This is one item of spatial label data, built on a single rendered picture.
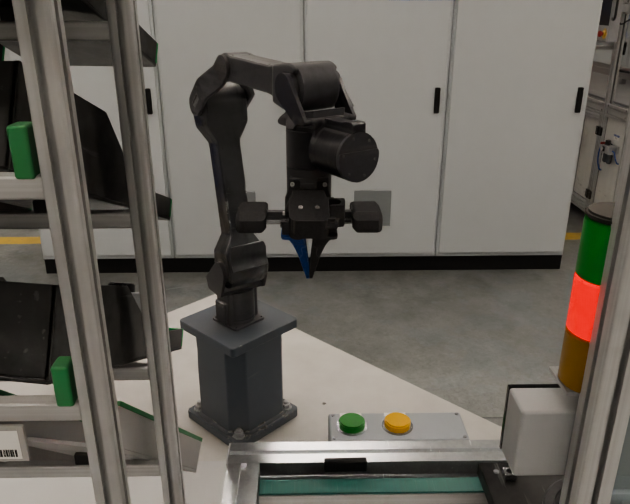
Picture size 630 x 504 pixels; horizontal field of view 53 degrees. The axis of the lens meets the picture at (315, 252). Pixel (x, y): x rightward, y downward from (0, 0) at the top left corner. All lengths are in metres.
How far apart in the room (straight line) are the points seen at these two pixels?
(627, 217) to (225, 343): 0.68
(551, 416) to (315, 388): 0.73
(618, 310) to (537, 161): 3.40
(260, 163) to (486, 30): 1.43
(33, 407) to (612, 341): 0.42
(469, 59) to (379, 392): 2.67
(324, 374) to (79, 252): 0.94
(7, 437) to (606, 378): 0.44
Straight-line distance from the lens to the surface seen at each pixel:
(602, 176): 4.98
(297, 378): 1.29
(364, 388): 1.27
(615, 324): 0.53
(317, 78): 0.76
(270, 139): 3.63
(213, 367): 1.09
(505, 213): 3.94
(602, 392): 0.55
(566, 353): 0.58
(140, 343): 0.65
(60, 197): 0.41
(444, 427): 1.02
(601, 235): 0.53
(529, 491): 0.92
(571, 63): 3.86
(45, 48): 0.39
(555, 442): 0.61
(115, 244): 3.97
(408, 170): 3.72
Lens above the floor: 1.57
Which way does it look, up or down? 22 degrees down
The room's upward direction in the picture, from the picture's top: straight up
